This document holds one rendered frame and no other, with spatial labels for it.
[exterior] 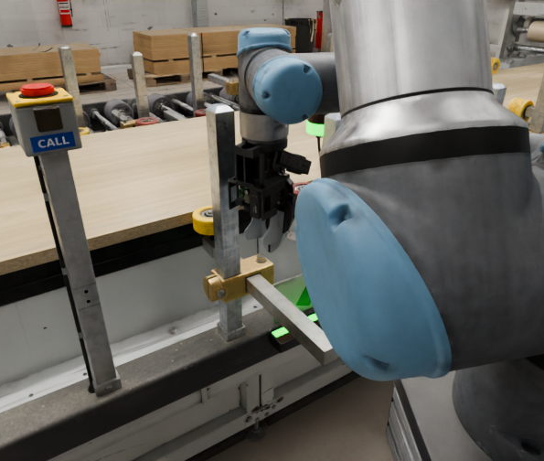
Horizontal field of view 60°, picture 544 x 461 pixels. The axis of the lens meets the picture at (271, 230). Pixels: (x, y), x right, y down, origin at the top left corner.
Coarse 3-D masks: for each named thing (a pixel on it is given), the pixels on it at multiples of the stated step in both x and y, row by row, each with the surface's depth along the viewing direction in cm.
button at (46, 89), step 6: (30, 84) 61; (36, 84) 61; (42, 84) 61; (48, 84) 61; (24, 90) 59; (30, 90) 59; (36, 90) 59; (42, 90) 59; (48, 90) 60; (54, 90) 61; (30, 96) 59; (36, 96) 59
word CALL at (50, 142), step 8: (40, 136) 60; (48, 136) 60; (56, 136) 61; (64, 136) 61; (72, 136) 62; (32, 144) 59; (40, 144) 60; (48, 144) 60; (56, 144) 61; (64, 144) 61; (72, 144) 62
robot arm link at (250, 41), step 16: (240, 32) 64; (256, 32) 62; (272, 32) 62; (288, 32) 64; (240, 48) 64; (256, 48) 62; (288, 48) 64; (240, 64) 65; (240, 80) 66; (240, 96) 67; (256, 112) 67
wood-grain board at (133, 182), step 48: (528, 96) 202; (96, 144) 144; (144, 144) 144; (192, 144) 144; (288, 144) 144; (0, 192) 112; (96, 192) 112; (144, 192) 112; (192, 192) 112; (0, 240) 92; (48, 240) 92; (96, 240) 93
